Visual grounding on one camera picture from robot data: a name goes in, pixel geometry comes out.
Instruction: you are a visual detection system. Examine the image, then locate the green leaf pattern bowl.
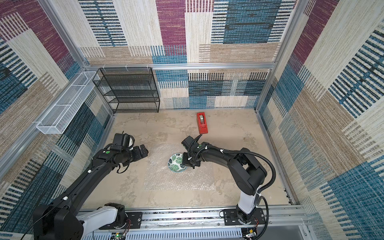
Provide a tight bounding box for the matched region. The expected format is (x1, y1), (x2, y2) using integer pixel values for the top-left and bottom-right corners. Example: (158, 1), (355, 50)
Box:
(168, 154), (187, 173)

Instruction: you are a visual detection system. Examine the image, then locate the clear bubble wrap sheet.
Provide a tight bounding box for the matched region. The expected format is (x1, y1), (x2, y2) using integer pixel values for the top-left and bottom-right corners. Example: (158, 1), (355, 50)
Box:
(144, 144), (215, 191)

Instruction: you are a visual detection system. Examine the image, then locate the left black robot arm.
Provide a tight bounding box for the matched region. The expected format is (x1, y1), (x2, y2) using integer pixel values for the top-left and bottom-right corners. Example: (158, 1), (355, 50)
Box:
(33, 145), (149, 240)

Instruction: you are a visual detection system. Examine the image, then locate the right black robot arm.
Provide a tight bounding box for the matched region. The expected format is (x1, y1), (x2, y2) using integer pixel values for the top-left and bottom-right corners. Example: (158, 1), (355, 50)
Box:
(182, 144), (268, 224)

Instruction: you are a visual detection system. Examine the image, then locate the red tape dispenser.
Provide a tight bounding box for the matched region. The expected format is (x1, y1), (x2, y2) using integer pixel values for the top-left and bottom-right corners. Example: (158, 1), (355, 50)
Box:
(197, 113), (208, 134)

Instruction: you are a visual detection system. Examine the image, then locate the black wire mesh shelf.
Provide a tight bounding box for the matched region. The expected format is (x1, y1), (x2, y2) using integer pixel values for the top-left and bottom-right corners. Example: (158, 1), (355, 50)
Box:
(93, 67), (161, 114)

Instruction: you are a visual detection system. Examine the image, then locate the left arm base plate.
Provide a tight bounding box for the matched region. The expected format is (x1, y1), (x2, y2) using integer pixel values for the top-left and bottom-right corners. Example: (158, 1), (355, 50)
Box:
(99, 212), (143, 230)

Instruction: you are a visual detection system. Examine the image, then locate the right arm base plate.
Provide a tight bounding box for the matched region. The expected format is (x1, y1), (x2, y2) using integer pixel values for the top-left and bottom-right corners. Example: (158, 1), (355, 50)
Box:
(219, 208), (266, 226)

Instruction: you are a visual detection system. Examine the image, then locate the white slotted cable duct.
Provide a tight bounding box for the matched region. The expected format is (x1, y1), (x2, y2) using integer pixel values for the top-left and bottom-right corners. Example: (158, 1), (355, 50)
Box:
(83, 228), (243, 240)

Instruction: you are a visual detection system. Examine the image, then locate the white wire mesh basket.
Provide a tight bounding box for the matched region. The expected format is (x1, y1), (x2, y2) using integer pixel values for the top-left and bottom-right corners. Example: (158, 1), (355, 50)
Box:
(37, 72), (96, 135)

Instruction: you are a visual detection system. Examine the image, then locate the aluminium mounting rail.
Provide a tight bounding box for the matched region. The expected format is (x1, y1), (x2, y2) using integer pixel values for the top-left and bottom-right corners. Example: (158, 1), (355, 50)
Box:
(126, 205), (309, 231)

